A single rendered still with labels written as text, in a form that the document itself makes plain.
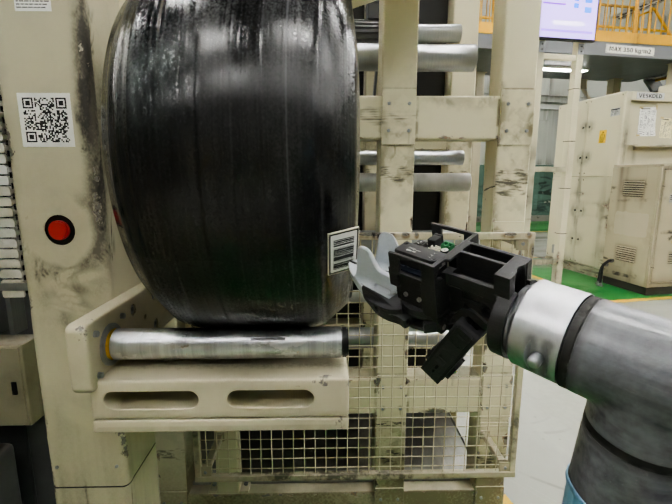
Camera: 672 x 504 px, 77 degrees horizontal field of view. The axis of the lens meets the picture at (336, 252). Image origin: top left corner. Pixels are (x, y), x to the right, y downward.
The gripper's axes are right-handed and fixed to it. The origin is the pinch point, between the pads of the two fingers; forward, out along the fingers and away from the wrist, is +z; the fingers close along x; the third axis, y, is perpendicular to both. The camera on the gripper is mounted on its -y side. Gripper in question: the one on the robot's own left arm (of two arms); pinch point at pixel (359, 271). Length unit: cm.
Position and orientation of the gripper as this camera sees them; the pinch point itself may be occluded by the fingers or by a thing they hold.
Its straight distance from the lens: 50.9
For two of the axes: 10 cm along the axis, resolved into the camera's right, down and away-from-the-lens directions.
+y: -1.7, -8.6, -4.8
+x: -7.3, 4.4, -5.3
